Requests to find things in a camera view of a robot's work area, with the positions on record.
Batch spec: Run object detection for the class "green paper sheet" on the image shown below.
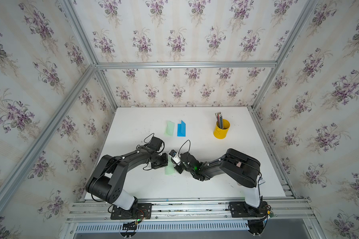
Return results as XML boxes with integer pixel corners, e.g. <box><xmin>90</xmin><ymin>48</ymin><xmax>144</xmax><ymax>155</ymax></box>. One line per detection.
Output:
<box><xmin>164</xmin><ymin>120</ymin><xmax>175</xmax><ymax>136</ymax></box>
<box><xmin>165</xmin><ymin>160</ymin><xmax>176</xmax><ymax>175</ymax></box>

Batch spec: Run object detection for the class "blue square paper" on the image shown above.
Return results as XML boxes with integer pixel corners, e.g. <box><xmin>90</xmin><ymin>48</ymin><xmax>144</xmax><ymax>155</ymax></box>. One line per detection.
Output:
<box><xmin>177</xmin><ymin>120</ymin><xmax>186</xmax><ymax>137</ymax></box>

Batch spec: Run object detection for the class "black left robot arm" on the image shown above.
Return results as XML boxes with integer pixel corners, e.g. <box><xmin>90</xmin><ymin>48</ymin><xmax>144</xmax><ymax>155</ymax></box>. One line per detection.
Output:
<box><xmin>85</xmin><ymin>136</ymin><xmax>168</xmax><ymax>211</ymax></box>

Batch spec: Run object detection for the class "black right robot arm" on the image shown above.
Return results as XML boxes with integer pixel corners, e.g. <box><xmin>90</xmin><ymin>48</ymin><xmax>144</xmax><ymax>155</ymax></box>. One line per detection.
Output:
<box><xmin>169</xmin><ymin>148</ymin><xmax>262</xmax><ymax>209</ymax></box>

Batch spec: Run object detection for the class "yellow metal pencil bucket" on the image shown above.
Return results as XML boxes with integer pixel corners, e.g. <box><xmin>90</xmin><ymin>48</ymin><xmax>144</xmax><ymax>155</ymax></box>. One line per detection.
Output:
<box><xmin>213</xmin><ymin>119</ymin><xmax>230</xmax><ymax>139</ymax></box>

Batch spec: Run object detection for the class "pen package box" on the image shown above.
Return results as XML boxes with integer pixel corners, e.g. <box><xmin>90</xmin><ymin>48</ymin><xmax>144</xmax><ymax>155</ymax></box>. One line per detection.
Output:
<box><xmin>257</xmin><ymin>177</ymin><xmax>265</xmax><ymax>185</ymax></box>

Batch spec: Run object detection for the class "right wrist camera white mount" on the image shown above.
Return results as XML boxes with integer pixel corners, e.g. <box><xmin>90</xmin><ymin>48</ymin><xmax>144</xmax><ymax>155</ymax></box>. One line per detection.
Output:
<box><xmin>169</xmin><ymin>149</ymin><xmax>181</xmax><ymax>165</ymax></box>

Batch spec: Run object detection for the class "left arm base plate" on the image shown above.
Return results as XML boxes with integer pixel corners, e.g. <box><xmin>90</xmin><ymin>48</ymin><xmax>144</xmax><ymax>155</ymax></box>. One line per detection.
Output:
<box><xmin>110</xmin><ymin>203</ymin><xmax>153</xmax><ymax>220</ymax></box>

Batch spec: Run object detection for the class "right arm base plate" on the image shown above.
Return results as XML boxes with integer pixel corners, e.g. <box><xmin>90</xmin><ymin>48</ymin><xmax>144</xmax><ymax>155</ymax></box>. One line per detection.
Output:
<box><xmin>228</xmin><ymin>201</ymin><xmax>271</xmax><ymax>218</ymax></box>

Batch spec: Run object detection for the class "aluminium rail frame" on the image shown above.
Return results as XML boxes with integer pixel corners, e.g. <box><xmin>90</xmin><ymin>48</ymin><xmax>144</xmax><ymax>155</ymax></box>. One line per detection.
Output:
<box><xmin>60</xmin><ymin>182</ymin><xmax>326</xmax><ymax>239</ymax></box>

